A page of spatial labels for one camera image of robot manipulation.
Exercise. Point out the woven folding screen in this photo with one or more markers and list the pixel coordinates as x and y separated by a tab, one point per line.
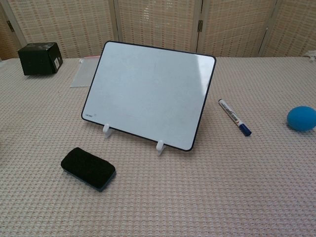
74	24

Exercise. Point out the blue foam ball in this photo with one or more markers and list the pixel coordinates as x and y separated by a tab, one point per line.
301	118

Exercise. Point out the metal screen hinge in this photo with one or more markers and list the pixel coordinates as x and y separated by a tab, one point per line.
200	25
10	26

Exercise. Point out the beige woven tablecloth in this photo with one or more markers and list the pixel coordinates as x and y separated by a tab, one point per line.
197	187

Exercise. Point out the black cardboard box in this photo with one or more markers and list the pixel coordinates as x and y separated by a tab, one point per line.
37	61

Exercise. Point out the white marker with blue cap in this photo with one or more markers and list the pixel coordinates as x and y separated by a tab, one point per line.
232	116

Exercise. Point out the white plastic board stand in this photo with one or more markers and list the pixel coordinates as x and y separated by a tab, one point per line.
106	130

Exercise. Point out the white whiteboard with dark frame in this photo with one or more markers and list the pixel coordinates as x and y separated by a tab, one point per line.
148	93

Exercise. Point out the black whiteboard eraser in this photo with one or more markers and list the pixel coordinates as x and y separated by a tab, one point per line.
86	165

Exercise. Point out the clear plastic zip bag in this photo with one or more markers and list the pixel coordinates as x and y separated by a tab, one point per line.
81	74

